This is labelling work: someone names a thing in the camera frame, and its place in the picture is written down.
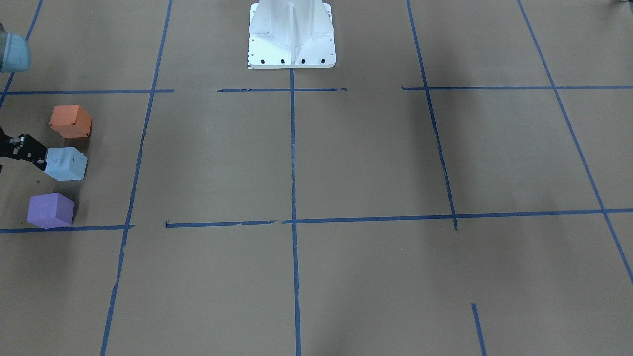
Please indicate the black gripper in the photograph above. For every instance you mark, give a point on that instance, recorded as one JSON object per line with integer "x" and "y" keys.
{"x": 22, "y": 148}

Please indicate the light blue foam block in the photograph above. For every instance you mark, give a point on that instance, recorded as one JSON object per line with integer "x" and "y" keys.
{"x": 65, "y": 164}

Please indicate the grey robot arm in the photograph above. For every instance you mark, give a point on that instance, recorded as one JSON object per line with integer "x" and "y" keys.
{"x": 15, "y": 57}

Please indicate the orange foam block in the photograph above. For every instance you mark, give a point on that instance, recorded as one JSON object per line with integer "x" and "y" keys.
{"x": 71, "y": 121}

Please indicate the purple foam block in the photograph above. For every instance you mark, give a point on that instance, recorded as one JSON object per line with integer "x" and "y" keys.
{"x": 50, "y": 211}

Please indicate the white metal mounting plate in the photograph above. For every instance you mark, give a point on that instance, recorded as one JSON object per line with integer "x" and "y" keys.
{"x": 291, "y": 34}

